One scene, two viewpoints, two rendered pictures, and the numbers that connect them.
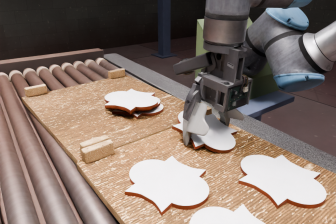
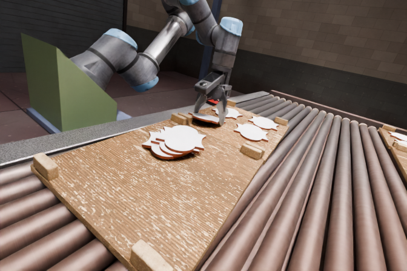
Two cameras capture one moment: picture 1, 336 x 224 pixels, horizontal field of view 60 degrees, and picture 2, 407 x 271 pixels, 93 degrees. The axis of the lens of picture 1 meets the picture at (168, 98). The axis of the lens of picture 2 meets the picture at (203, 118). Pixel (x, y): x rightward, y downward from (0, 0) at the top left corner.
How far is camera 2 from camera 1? 100 cm
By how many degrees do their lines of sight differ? 103
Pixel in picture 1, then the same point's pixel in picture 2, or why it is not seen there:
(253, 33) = (112, 56)
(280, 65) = (146, 76)
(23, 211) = (304, 174)
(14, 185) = (300, 187)
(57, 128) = (239, 184)
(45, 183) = (284, 174)
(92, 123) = (216, 164)
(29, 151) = (271, 198)
